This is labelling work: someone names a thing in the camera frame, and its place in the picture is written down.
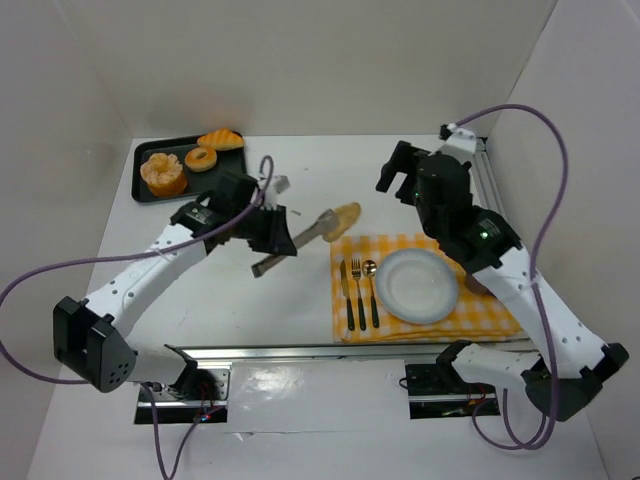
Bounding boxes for long baguette bread roll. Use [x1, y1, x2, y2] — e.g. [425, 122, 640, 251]
[322, 202, 361, 243]

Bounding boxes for orange bundt cake bread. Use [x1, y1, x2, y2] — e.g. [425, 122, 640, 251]
[140, 153, 188, 198]

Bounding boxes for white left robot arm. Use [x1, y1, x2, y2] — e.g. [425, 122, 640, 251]
[53, 174, 297, 397]

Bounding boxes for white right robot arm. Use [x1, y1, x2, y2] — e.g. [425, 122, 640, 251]
[376, 141, 629, 422]

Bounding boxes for striped triangular bread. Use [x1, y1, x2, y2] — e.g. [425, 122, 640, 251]
[197, 128, 245, 151]

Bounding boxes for white paper cup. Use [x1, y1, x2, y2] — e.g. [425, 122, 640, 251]
[465, 274, 492, 296]

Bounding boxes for black serving tray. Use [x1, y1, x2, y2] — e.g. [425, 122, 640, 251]
[130, 130, 250, 205]

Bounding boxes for white blue-rimmed plate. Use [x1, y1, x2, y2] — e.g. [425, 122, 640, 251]
[375, 248, 459, 325]

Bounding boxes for gold spoon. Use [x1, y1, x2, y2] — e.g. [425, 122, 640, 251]
[362, 260, 380, 329]

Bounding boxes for gold table knife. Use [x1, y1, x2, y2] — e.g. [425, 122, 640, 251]
[340, 260, 355, 331]

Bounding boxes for gold fork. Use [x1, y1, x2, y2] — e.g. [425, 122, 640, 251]
[351, 258, 367, 331]

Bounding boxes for yellow checkered cloth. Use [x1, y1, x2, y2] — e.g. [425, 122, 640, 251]
[330, 233, 521, 343]

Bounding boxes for aluminium rail right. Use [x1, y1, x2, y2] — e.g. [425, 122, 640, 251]
[472, 137, 506, 217]

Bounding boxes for aluminium rail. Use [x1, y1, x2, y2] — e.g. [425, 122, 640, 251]
[472, 137, 506, 217]
[164, 342, 531, 371]

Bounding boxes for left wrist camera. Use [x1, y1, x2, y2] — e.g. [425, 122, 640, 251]
[259, 175, 290, 195]

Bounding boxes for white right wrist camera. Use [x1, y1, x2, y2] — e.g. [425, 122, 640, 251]
[438, 123, 477, 163]

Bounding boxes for glazed ring donut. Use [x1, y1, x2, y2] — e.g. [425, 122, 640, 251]
[184, 147, 217, 173]

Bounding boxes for aluminium rail front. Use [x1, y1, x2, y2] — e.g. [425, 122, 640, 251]
[164, 342, 531, 371]

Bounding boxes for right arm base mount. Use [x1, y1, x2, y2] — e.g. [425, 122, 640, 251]
[398, 364, 500, 420]

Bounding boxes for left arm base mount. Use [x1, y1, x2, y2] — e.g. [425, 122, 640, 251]
[134, 364, 231, 425]

